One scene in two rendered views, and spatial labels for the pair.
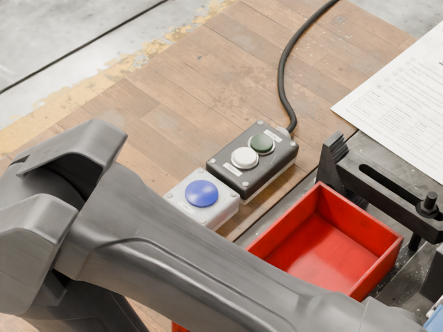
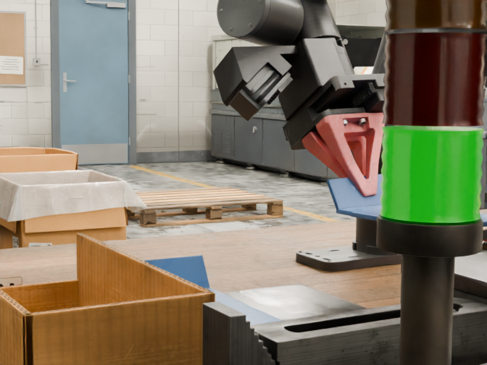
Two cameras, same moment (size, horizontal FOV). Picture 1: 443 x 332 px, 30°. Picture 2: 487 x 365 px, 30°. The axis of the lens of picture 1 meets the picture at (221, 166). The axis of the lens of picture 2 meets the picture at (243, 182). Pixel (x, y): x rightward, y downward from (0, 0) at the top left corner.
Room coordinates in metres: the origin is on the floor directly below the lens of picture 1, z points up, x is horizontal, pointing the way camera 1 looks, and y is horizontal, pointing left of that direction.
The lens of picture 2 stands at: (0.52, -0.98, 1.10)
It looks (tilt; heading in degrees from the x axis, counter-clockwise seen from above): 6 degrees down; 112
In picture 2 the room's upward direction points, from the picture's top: 1 degrees clockwise
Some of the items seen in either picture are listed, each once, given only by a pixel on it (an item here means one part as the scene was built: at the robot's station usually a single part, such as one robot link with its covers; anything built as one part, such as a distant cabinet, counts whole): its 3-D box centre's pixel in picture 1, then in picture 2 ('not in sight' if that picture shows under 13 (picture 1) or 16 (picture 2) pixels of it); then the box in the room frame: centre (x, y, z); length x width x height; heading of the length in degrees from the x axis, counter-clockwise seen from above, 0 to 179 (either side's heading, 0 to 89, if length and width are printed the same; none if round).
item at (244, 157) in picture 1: (244, 160); not in sight; (0.68, -0.03, 0.93); 0.03 x 0.03 x 0.02
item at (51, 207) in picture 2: not in sight; (61, 230); (-1.82, 2.60, 0.40); 0.66 x 0.62 x 0.50; 138
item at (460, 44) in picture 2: not in sight; (433, 80); (0.46, -0.63, 1.10); 0.04 x 0.04 x 0.03
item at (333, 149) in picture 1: (346, 174); not in sight; (0.65, -0.15, 0.95); 0.06 x 0.03 x 0.09; 51
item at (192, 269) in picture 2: not in sight; (203, 293); (0.23, -0.34, 0.93); 0.15 x 0.07 x 0.03; 140
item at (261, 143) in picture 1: (261, 147); not in sight; (0.70, -0.05, 0.93); 0.03 x 0.03 x 0.02
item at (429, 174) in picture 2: not in sight; (430, 171); (0.46, -0.63, 1.07); 0.04 x 0.04 x 0.03
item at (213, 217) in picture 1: (200, 209); not in sight; (0.62, 0.02, 0.90); 0.07 x 0.07 x 0.06; 51
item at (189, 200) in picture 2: not in sight; (190, 205); (-2.63, 5.74, 0.07); 1.20 x 1.00 x 0.14; 50
